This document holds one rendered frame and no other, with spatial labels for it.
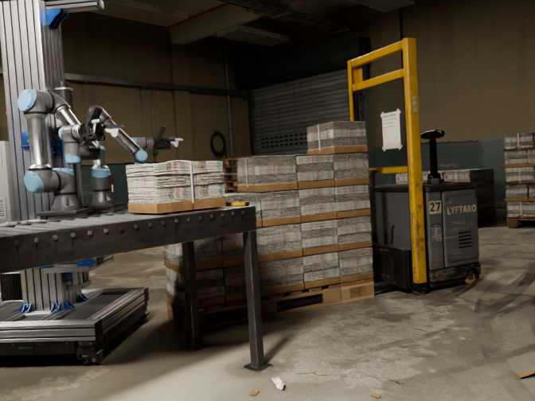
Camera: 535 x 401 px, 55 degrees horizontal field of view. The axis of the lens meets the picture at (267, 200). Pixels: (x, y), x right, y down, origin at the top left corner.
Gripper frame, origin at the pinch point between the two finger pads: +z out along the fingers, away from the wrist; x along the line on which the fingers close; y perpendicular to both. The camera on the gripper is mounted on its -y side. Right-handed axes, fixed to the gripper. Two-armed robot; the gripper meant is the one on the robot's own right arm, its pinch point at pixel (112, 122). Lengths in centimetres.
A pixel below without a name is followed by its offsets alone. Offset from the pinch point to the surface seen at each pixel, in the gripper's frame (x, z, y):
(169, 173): -7.3, 29.7, 24.6
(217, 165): -32, 38, 18
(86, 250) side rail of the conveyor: 39, 32, 58
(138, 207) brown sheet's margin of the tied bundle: -7.9, 10.3, 39.6
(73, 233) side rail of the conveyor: 44, 32, 52
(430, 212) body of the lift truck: -221, 91, 34
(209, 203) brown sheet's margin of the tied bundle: -29, 36, 37
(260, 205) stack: -122, 5, 33
